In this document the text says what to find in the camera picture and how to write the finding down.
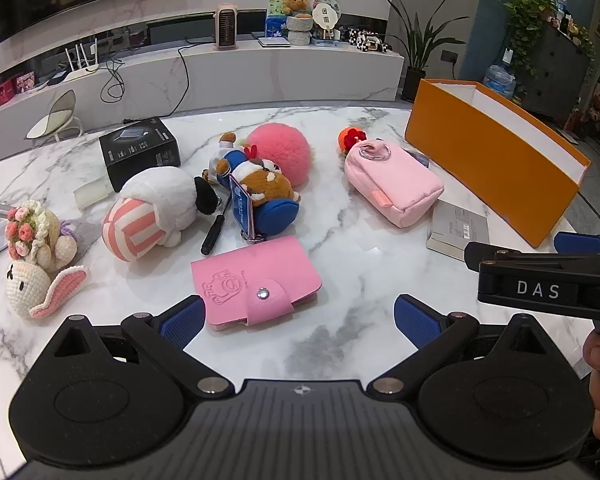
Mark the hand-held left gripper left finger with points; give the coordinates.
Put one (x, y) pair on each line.
(182, 321)

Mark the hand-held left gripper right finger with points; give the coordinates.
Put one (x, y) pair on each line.
(414, 319)

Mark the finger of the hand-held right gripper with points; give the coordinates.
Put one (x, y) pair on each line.
(485, 251)
(575, 242)

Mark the orange cardboard box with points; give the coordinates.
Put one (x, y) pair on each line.
(480, 160)

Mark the pink snap wallet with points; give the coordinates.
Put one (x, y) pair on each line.
(260, 270)

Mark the black screwdriver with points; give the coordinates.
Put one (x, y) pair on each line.
(213, 232)

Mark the white striped dog plush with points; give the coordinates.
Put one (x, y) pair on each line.
(155, 195)

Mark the brown dog plush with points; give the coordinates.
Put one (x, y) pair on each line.
(266, 180)

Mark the grey book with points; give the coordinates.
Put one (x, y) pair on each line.
(455, 230)

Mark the pink fabric pouch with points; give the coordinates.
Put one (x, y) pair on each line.
(395, 185)

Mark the translucent white small box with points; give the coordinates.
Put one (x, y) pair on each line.
(92, 194)

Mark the white crochet bunny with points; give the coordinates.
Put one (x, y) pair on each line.
(27, 287)

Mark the dark grey cabinet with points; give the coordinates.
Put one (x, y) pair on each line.
(555, 75)

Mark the large water bottle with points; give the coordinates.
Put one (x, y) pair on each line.
(500, 82)

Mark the black product box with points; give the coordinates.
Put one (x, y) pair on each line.
(140, 155)

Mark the crochet flower crown doll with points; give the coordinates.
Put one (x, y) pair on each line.
(32, 232)

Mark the orange crochet flower ornament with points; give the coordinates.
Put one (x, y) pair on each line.
(350, 138)

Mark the pink fluffy ball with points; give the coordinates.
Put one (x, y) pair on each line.
(280, 145)

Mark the potted green plant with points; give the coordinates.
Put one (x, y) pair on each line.
(417, 50)

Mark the hanging ivy plant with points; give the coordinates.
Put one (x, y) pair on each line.
(525, 15)

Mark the small white chair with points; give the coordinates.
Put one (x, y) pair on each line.
(55, 117)

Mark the black white checkered ornaments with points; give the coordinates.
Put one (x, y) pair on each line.
(365, 40)

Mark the white marble media console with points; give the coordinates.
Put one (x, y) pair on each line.
(280, 72)

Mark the white router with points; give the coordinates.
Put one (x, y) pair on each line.
(82, 67)

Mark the round paper fan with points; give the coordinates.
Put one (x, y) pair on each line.
(326, 12)

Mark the red gift boxes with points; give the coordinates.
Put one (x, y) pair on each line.
(12, 90)

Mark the knitted basket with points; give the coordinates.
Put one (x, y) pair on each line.
(300, 30)

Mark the silver laptop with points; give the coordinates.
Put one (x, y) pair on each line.
(274, 41)

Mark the pink space heater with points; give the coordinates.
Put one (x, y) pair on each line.
(226, 27)

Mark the small brown bear plush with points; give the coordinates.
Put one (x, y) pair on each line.
(295, 4)

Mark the wall socket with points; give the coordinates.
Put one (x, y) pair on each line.
(448, 56)

